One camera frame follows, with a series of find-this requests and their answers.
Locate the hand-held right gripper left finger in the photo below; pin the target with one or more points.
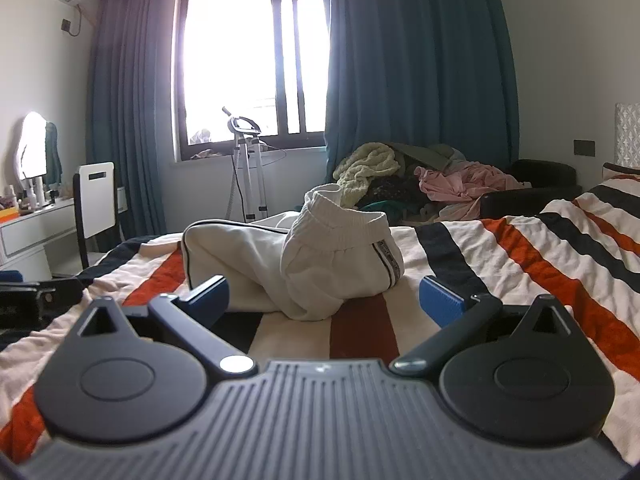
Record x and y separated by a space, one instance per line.
216 296

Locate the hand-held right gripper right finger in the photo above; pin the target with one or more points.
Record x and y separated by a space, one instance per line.
439 302

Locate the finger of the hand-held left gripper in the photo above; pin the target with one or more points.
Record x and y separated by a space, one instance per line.
10 276

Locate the white pants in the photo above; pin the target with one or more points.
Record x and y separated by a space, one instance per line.
240 260

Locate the white vanity desk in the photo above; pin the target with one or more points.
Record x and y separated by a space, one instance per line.
35 230

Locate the yellow box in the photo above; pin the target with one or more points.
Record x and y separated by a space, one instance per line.
7 215

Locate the white cosmetic bottle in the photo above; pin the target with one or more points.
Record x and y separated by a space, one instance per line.
32 196
40 191

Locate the striped blanket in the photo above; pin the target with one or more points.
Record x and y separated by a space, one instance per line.
525 270

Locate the teal garment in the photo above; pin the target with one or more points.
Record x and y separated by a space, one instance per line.
380 206

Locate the white chair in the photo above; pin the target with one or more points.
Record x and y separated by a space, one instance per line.
97 200

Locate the dark patterned garment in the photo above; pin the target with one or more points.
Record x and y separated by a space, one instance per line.
395 189

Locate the green hanging cloth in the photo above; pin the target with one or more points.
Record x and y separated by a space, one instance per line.
53 155

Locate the garment steamer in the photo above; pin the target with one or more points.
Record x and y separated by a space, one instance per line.
245 170

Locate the oval mirror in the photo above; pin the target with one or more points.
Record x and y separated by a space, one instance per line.
30 145

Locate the olive garment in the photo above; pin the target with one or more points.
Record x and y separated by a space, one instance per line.
425 155

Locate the yellow-green sweater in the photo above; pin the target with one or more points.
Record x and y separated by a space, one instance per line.
367 165

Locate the beige crumpled cloth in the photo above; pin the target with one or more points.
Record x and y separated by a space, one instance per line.
202 136

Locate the dark armchair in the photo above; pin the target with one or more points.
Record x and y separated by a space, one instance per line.
545 172

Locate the blue curtain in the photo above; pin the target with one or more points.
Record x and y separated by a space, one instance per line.
425 60
130 110

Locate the window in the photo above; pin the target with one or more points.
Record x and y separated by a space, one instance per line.
225 60

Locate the white patterned headboard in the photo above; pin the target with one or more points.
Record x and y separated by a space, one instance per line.
629 135

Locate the dark wall socket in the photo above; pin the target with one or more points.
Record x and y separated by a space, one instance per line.
584 147

